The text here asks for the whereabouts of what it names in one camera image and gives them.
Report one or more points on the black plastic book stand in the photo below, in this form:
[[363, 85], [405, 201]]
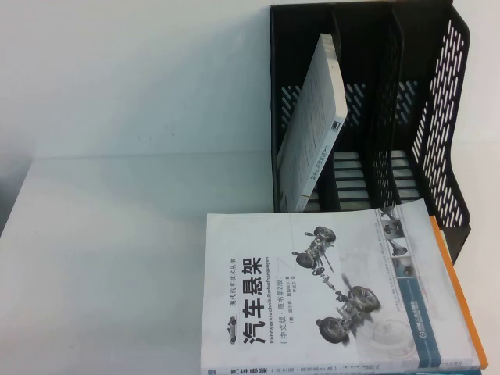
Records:
[[441, 117]]

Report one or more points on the orange-edged ROS2 programming book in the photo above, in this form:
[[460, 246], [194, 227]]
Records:
[[461, 300]]

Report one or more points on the blue book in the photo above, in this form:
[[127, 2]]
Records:
[[449, 372]]

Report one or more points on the thin white paperback book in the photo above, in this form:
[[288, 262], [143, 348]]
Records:
[[312, 129]]

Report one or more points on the white car suspension book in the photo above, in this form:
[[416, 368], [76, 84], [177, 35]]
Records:
[[273, 281]]

